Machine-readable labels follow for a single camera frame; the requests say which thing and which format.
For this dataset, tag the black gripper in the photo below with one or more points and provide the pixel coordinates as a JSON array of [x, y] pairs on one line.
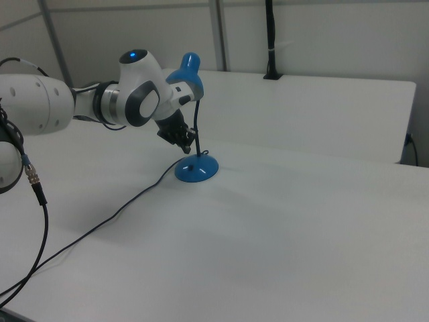
[[171, 129]]

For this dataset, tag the blue gooseneck desk lamp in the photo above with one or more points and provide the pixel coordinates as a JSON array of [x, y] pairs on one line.
[[197, 169]]

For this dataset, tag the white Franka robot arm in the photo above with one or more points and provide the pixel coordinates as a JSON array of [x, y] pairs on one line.
[[140, 97]]

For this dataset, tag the black camera pole with tape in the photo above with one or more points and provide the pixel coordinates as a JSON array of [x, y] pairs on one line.
[[271, 33]]

